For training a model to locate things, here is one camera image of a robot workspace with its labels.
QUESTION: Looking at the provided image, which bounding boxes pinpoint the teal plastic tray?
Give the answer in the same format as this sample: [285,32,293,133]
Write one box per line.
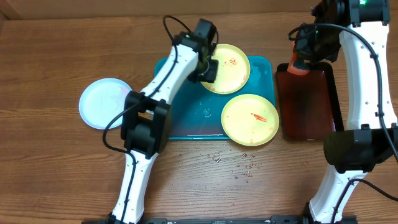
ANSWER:
[170,55,276,140]

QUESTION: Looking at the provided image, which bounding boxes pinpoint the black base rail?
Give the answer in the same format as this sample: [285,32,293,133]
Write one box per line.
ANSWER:
[81,215,358,224]

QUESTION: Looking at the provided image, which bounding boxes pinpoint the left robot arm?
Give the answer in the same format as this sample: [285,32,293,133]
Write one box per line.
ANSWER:
[107,33,218,223]

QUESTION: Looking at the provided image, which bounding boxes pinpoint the black red lacquer tray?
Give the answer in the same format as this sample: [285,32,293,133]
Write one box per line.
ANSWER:
[275,62,345,141]

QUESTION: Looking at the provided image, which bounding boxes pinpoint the orange sponge with dark scourer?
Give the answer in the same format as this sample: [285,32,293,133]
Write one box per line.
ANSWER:
[287,42,310,76]

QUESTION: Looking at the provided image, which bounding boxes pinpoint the light blue plate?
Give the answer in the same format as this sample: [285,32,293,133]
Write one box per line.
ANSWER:
[78,78,132,130]

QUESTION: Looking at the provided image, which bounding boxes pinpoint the yellow-green plate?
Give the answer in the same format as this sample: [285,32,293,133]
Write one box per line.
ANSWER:
[201,44,251,95]
[221,94,280,146]

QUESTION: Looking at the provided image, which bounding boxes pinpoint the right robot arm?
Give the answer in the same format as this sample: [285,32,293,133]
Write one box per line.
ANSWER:
[288,0,397,223]

